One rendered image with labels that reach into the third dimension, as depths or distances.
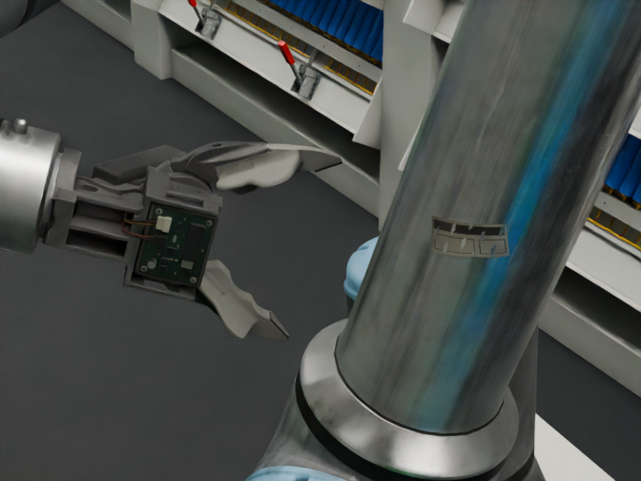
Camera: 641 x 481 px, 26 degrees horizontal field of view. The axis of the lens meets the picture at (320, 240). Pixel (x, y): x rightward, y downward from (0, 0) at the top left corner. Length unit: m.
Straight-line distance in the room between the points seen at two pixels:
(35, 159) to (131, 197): 0.08
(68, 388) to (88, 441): 0.10
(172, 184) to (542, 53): 0.38
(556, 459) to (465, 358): 0.48
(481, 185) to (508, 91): 0.06
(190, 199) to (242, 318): 0.12
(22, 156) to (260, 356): 0.68
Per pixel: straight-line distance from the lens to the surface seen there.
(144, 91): 2.28
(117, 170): 1.03
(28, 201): 0.98
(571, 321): 1.62
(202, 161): 1.02
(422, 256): 0.80
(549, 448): 1.32
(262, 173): 1.00
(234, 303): 1.06
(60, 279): 1.78
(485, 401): 0.87
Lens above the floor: 0.92
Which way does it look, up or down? 30 degrees down
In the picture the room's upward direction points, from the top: straight up
